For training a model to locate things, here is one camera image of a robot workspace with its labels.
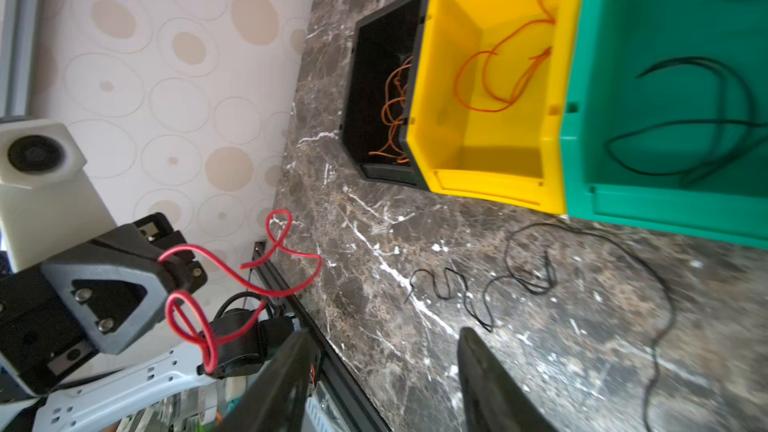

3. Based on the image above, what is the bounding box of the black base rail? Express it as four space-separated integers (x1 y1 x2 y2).
251 239 391 432

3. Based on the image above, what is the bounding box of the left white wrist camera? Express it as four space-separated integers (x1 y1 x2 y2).
1 119 117 272

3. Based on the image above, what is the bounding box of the black plastic bin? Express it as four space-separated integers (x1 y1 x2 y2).
340 0 429 190

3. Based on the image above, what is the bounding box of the orange cable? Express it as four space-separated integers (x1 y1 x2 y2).
367 56 415 164
452 0 566 114

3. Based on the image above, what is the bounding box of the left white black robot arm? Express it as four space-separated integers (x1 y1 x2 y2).
1 213 294 431

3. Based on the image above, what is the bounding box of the yellow plastic bin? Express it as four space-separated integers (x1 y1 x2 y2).
406 0 581 215

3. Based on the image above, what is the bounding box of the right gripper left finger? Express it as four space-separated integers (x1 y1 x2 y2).
216 330 313 432

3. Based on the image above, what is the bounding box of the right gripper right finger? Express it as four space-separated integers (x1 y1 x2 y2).
457 327 556 432

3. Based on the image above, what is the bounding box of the red thin cable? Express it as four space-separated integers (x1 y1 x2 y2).
157 208 324 376

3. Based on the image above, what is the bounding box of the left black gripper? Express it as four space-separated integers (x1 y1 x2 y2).
1 213 207 396

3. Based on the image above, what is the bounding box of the green plastic bin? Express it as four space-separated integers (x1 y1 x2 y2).
560 0 767 248

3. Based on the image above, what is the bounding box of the black thin cable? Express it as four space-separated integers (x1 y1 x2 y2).
403 221 678 432
602 0 768 187

